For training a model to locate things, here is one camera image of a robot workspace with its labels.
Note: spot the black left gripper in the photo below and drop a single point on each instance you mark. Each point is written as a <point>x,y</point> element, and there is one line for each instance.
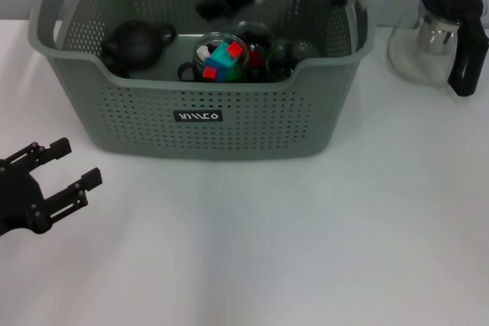
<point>19,198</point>

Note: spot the small red toy brick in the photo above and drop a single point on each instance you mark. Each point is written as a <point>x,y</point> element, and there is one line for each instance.
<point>210,73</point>
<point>234,49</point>

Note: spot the white toy brick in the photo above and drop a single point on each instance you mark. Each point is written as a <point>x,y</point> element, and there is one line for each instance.
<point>202,52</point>

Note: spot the teal square toy brick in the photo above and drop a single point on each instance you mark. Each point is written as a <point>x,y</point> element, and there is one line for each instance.
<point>221,57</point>

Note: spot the glass teacup black base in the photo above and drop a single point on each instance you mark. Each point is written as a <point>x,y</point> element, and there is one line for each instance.
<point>258,36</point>
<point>187,70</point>
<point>282,60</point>

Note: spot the dark red long toy brick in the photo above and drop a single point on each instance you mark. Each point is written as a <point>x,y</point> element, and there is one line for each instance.
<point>256,59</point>

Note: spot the blue toy brick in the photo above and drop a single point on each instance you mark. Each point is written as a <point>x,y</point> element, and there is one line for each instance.
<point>222,76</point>

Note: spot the grey perforated plastic storage bin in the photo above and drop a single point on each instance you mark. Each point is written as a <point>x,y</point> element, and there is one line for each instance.
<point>153,139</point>

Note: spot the black ceramic teapot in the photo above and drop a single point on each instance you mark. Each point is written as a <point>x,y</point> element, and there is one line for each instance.
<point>133,45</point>

